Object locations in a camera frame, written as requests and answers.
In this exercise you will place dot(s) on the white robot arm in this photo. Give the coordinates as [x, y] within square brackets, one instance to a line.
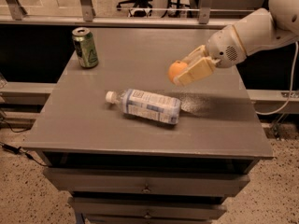
[266, 28]

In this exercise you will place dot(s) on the grey drawer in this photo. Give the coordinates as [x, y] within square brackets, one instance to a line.
[146, 209]
[140, 182]

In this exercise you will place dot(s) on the top grey drawer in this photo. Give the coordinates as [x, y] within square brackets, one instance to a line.
[140, 182]

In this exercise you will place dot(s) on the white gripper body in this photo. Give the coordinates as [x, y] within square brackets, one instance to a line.
[221, 48]

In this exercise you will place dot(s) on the metal guard railing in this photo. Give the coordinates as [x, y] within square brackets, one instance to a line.
[95, 12]

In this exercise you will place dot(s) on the lower grey drawer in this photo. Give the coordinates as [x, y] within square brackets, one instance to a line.
[146, 209]

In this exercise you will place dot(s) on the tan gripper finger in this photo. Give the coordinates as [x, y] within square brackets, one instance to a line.
[196, 70]
[197, 53]

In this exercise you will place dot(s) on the green soda can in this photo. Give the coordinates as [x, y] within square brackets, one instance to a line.
[85, 47]

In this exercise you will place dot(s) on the grey drawer cabinet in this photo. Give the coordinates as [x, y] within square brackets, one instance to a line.
[132, 148]

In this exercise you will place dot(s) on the orange fruit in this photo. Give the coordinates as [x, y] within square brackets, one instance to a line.
[175, 69]

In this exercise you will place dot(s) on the blue label plastic bottle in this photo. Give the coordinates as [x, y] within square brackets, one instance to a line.
[146, 105]

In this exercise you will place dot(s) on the black office chair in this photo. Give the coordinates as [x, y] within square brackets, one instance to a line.
[140, 8]

